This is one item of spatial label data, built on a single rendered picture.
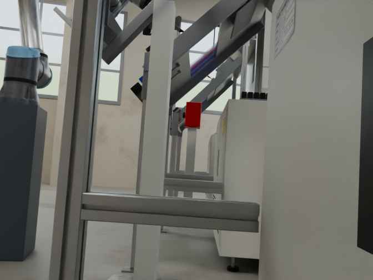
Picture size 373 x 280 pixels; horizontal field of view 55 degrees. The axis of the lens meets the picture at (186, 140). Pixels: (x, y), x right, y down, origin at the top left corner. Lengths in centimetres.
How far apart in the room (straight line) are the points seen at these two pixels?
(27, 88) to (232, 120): 76
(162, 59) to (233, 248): 69
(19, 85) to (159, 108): 62
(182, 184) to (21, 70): 72
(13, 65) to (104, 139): 373
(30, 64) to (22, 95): 12
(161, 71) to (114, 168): 412
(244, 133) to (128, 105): 397
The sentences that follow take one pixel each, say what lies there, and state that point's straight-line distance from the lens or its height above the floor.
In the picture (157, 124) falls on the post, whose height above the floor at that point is 48.
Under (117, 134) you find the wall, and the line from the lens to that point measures 511.
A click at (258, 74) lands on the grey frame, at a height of 90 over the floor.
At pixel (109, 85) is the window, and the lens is 519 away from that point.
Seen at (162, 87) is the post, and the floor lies 59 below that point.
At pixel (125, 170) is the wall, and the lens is 510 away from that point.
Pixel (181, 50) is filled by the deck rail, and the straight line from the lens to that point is 134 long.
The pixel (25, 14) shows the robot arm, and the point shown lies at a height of 95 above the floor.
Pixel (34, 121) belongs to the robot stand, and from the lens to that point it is 138.
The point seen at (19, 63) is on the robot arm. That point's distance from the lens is 147.
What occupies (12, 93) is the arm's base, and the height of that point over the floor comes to 59.
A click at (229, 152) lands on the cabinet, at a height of 43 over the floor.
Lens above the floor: 37
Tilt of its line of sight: 4 degrees up
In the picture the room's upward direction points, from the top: 4 degrees clockwise
